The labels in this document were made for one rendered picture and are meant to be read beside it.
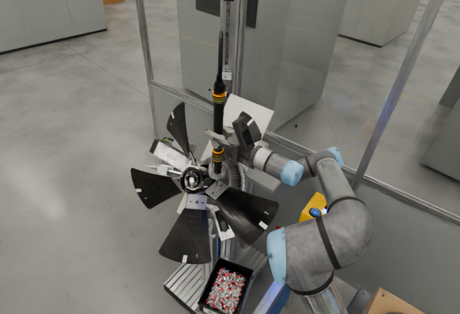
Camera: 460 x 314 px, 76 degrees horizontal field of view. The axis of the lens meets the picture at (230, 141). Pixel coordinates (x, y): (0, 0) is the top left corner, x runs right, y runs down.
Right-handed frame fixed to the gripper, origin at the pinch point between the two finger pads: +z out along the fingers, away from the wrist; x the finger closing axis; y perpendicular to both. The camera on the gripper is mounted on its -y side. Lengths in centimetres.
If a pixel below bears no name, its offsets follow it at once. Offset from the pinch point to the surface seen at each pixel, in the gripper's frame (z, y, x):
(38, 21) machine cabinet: 527, 111, 163
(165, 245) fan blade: 5, 50, -24
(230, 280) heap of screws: -22, 65, -14
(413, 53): -46, -20, 71
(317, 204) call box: -38, 42, 29
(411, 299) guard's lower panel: -102, 122, 70
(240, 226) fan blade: -20.3, 33.3, -7.1
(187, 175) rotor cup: 9.4, 26.3, -5.0
